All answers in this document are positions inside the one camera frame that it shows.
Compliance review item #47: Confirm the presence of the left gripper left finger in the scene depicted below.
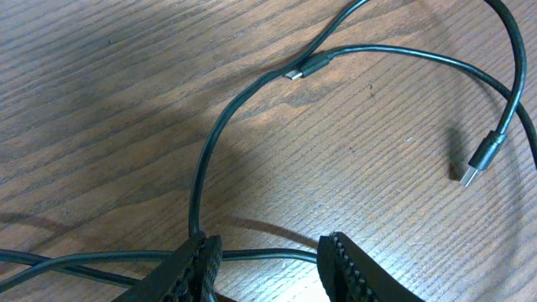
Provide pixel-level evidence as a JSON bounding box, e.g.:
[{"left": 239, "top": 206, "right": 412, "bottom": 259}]
[{"left": 114, "top": 236, "right": 222, "bottom": 302}]

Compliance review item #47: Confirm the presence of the black usb cable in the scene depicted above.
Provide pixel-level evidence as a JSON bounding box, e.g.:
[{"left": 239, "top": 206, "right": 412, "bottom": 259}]
[
  {"left": 0, "top": 44, "right": 537, "bottom": 293},
  {"left": 187, "top": 0, "right": 528, "bottom": 238}
]

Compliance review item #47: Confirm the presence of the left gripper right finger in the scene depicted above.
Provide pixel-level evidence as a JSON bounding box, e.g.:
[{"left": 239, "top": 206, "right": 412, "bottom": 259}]
[{"left": 316, "top": 232, "right": 422, "bottom": 302}]

